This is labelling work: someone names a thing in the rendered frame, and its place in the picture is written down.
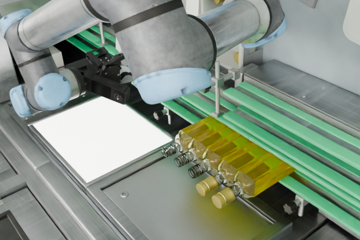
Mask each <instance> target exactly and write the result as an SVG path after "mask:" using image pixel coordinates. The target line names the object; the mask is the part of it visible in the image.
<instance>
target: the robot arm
mask: <svg viewBox="0 0 360 240"><path fill-rule="evenodd" d="M101 22H105V23H111V25H112V27H113V30H114V32H115V35H116V37H117V40H118V43H119V45H120V47H121V52H119V53H118V54H117V55H115V56H113V57H112V56H111V55H110V54H109V53H108V50H107V49H106V48H105V47H101V48H98V49H95V50H92V51H89V52H87V53H86V58H84V59H81V60H78V61H76V62H73V63H70V64H67V65H65V67H66V69H65V70H62V71H58V68H57V66H56V64H55V61H54V59H53V57H52V55H51V52H50V50H49V47H51V46H53V45H55V44H57V43H59V42H61V41H63V40H65V39H67V38H69V37H71V36H74V35H76V34H78V33H80V32H82V31H84V30H86V29H88V28H90V27H92V26H94V25H96V24H98V23H101ZM0 27H1V29H2V32H3V37H4V39H5V40H6V41H7V43H8V45H9V48H10V50H11V52H12V54H13V56H14V59H15V61H16V63H17V66H18V68H19V70H20V73H21V75H22V77H23V79H24V81H25V84H20V86H17V87H15V88H12V89H11V90H10V99H11V102H12V105H13V107H14V109H15V111H16V113H17V114H18V115H19V116H20V117H22V118H24V117H28V116H31V115H32V116H33V115H35V114H36V113H39V112H41V111H46V110H56V109H58V108H60V107H62V106H64V105H65V104H67V103H68V101H69V100H72V99H75V98H77V97H78V96H80V95H83V94H85V93H86V91H89V92H91V93H94V94H97V95H99V96H102V97H104V98H106V99H109V100H112V101H114V102H117V103H119V104H122V105H125V104H126V103H127V101H128V100H129V96H130V87H128V86H126V85H128V84H130V83H132V81H134V85H135V86H136V88H137V89H138V91H139V93H140V95H141V97H142V99H143V100H144V101H145V102H146V103H148V104H157V103H161V102H165V101H169V100H172V99H176V98H179V97H181V96H185V95H188V94H191V93H194V92H197V91H200V90H202V89H205V88H207V87H209V86H210V85H211V84H212V79H211V76H212V75H211V73H210V70H211V69H212V68H213V66H214V64H215V62H216V58H217V57H219V56H221V55H222V54H224V53H225V52H227V51H228V50H230V49H232V48H233V47H235V46H237V45H238V44H241V45H242V47H244V48H255V47H258V46H261V45H263V44H266V43H269V42H271V41H273V40H274V39H275V38H278V37H279V36H280V35H282V34H283V33H284V32H285V30H286V28H287V23H286V16H285V13H284V12H283V10H282V7H281V4H280V1H279V0H225V1H224V3H223V4H222V6H220V7H217V8H215V9H212V10H210V11H208V12H205V13H203V14H200V15H198V16H194V15H191V14H187V13H186V10H185V8H184V5H183V2H182V0H51V1H50V2H48V3H47V4H45V5H43V6H42V7H40V8H38V9H37V10H35V11H34V12H32V11H31V10H30V9H23V10H19V11H16V12H13V13H10V14H8V15H7V16H4V17H3V18H1V19H0ZM98 50H102V51H103V52H99V54H97V55H94V54H93V52H95V51H98ZM105 53H106V54H105ZM121 64H122V65H124V66H120V65H121ZM127 65H128V67H127Z"/></svg>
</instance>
